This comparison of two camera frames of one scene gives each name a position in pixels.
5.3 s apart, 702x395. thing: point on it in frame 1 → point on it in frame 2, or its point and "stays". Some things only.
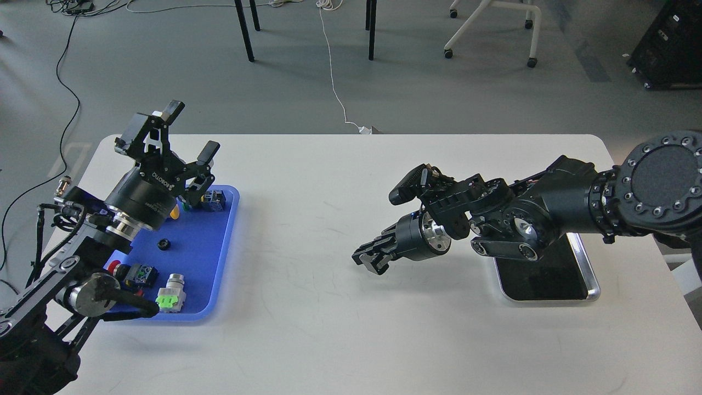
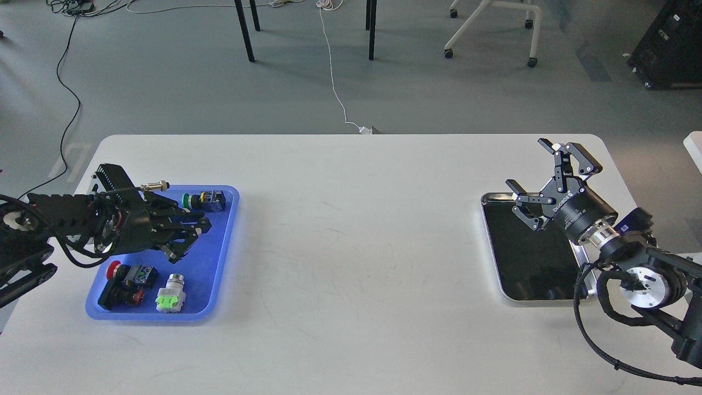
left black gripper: x=145 y=197 → x=135 y=225
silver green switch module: x=171 y=299 stays
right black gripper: x=415 y=236 → x=570 y=202
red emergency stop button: x=136 y=276 stays
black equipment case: x=669 y=55 stays
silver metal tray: x=565 y=274 stays
